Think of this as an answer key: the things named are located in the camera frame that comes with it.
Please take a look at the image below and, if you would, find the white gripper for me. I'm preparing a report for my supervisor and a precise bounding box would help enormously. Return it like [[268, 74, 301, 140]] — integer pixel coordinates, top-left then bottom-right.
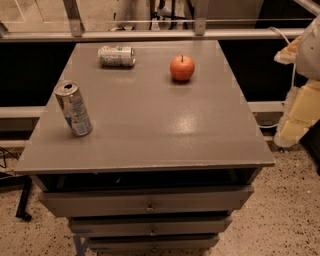
[[274, 15, 320, 147]]

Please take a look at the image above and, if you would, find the green white 7up can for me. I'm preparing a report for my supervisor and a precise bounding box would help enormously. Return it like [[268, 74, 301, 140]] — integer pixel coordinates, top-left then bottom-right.
[[98, 46, 135, 67]]

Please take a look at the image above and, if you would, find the silver blue energy drink can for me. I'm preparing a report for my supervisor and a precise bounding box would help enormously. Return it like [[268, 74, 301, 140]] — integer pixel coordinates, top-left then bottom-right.
[[54, 80, 92, 136]]

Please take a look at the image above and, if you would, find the red apple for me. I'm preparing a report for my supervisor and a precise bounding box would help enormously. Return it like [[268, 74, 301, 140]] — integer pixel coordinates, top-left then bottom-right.
[[170, 55, 195, 82]]

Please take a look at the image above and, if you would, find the grey drawer cabinet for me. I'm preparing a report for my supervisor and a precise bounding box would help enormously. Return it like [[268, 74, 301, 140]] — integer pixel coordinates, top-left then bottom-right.
[[13, 40, 277, 253]]

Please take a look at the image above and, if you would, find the middle grey drawer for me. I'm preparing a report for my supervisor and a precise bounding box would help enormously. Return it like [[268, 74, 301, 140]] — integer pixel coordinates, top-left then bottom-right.
[[69, 216, 231, 237]]

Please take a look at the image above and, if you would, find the grey drawer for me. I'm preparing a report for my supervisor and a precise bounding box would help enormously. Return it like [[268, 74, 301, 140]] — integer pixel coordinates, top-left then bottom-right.
[[88, 234, 218, 252], [39, 185, 254, 217], [69, 216, 231, 237]]

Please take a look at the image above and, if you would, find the bottom grey drawer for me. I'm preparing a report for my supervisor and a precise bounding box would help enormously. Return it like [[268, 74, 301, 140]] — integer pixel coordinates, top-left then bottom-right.
[[88, 234, 218, 252]]

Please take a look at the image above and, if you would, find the grey metal railing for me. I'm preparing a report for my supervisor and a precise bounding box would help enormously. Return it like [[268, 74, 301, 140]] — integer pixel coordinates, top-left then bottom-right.
[[0, 0, 320, 42]]

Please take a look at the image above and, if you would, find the top grey drawer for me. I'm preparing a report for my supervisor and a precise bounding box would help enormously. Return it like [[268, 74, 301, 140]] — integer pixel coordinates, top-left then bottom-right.
[[39, 185, 254, 217]]

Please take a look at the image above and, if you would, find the black stand leg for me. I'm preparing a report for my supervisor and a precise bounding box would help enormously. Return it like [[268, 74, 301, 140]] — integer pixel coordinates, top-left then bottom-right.
[[0, 173, 32, 222]]

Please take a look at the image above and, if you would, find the white cable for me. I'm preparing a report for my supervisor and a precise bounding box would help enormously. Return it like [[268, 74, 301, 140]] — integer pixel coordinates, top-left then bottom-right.
[[258, 26, 298, 130]]

